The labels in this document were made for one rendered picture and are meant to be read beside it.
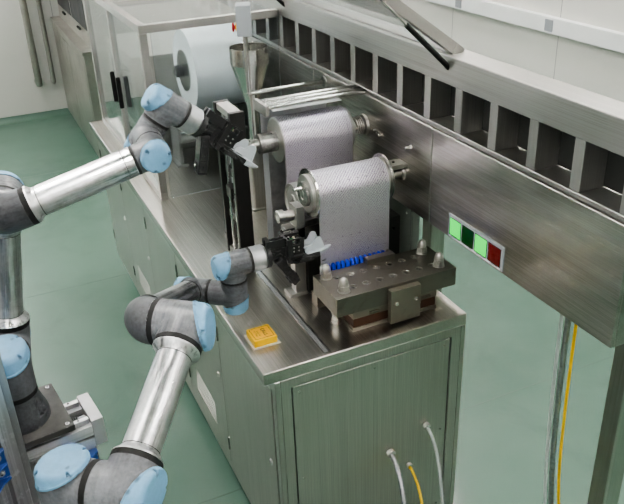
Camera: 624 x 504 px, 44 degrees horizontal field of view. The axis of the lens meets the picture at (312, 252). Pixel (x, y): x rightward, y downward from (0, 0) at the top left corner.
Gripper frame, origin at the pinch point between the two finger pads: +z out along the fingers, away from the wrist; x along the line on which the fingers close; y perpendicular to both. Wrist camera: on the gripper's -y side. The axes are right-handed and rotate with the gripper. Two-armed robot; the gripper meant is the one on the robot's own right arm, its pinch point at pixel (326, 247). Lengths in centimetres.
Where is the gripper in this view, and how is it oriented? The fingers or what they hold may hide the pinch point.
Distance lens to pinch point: 231.4
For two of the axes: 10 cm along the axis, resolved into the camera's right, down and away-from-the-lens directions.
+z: 9.1, -2.2, 3.6
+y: -0.3, -8.8, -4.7
